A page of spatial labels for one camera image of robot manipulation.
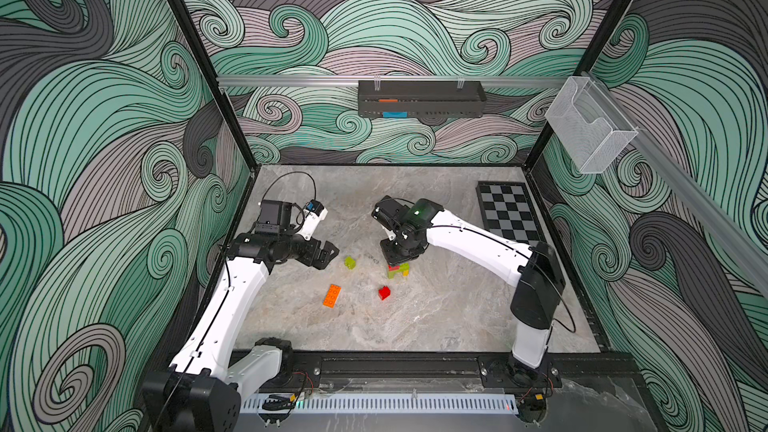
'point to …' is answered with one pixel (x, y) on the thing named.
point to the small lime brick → (349, 262)
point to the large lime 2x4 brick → (402, 267)
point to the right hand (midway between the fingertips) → (396, 257)
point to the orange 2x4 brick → (331, 296)
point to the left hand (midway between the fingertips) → (320, 242)
